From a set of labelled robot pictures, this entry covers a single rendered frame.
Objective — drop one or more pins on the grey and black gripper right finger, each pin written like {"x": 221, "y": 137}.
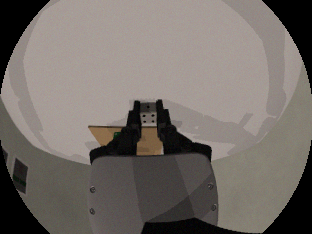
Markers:
{"x": 173, "y": 141}

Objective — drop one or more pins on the green die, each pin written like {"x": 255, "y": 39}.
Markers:
{"x": 116, "y": 134}

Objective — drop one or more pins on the brown square mat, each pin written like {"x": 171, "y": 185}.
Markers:
{"x": 149, "y": 143}

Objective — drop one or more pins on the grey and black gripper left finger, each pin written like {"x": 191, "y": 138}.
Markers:
{"x": 126, "y": 142}

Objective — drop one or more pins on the white die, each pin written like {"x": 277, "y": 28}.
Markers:
{"x": 148, "y": 112}

